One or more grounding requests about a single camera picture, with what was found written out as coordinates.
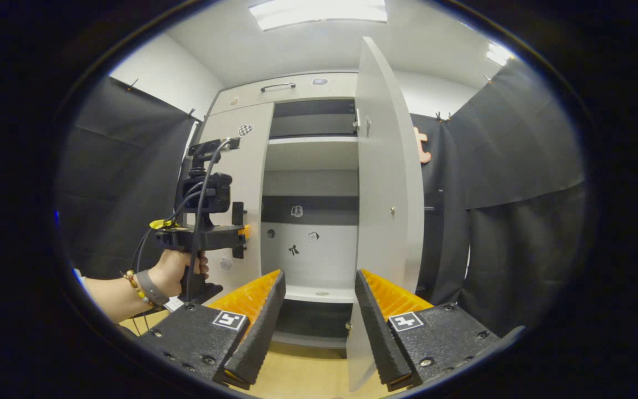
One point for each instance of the grey wrist band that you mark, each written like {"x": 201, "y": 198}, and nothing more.
{"x": 152, "y": 288}

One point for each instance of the black backdrop cloth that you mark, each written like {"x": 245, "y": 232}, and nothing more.
{"x": 119, "y": 183}
{"x": 518, "y": 221}

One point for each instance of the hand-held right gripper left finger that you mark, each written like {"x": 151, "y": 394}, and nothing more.
{"x": 261, "y": 327}

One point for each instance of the beige double-door shoe cabinet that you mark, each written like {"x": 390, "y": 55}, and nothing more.
{"x": 327, "y": 266}

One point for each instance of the metal door hinge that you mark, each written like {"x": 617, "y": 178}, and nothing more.
{"x": 361, "y": 123}

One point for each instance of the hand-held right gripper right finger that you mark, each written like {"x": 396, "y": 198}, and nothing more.
{"x": 377, "y": 332}

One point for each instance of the beige cabinet drawer front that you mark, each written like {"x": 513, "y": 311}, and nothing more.
{"x": 308, "y": 91}

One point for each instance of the small ceiling light panel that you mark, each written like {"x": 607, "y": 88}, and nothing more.
{"x": 499, "y": 54}

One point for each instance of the white cabinet shelf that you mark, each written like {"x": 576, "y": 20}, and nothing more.
{"x": 319, "y": 293}
{"x": 313, "y": 155}

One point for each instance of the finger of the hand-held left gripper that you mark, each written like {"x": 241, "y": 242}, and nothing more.
{"x": 238, "y": 213}

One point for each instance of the large ceiling light panel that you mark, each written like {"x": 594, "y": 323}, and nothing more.
{"x": 319, "y": 12}

